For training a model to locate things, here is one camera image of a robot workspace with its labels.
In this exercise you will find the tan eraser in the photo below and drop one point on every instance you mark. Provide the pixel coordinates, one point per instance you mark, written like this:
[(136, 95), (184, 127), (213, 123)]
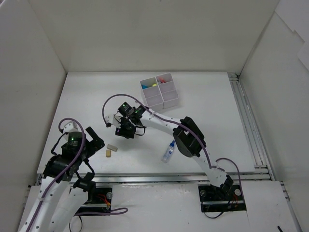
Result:
[(108, 153)]

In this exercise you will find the clear blue spray bottle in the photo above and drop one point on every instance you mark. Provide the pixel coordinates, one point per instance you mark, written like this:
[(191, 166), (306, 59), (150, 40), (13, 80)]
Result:
[(168, 153)]

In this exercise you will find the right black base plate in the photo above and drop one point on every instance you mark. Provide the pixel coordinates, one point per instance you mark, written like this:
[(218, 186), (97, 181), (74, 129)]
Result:
[(211, 202)]

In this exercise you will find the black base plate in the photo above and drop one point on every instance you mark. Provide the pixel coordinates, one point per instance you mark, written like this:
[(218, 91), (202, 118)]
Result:
[(99, 201), (211, 202)]

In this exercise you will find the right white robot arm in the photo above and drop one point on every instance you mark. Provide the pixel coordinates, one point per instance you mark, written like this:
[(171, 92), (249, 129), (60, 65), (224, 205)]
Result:
[(188, 138)]

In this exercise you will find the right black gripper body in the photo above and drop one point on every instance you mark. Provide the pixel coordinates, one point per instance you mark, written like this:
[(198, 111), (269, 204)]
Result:
[(124, 130)]

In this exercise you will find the aluminium right rail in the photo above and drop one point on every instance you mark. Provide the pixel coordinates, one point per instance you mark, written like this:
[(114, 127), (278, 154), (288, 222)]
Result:
[(260, 158)]

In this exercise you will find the white left compartment organizer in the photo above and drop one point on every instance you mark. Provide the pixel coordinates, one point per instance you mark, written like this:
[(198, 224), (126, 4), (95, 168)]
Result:
[(152, 96)]

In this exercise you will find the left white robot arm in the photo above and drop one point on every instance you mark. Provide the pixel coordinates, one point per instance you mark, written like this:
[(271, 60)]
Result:
[(47, 213)]

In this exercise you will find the aluminium rail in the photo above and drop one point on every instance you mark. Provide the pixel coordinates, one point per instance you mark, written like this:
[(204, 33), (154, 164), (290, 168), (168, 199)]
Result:
[(260, 158), (144, 178)]

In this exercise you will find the aluminium front rail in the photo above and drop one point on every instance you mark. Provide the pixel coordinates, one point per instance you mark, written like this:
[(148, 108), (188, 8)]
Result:
[(144, 178)]

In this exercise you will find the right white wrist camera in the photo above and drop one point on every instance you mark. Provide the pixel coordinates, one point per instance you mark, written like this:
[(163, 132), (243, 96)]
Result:
[(113, 120)]

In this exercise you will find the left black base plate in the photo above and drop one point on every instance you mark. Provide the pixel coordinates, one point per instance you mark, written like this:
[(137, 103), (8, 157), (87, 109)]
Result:
[(99, 201)]

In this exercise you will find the pink pen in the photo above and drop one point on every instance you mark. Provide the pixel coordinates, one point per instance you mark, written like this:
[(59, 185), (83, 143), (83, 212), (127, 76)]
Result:
[(161, 80)]

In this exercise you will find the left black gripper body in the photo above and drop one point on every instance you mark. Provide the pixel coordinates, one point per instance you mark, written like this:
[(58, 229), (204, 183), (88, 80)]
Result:
[(94, 141)]

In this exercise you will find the grey white eraser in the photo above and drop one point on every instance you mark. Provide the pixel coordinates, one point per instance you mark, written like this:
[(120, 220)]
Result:
[(112, 148)]

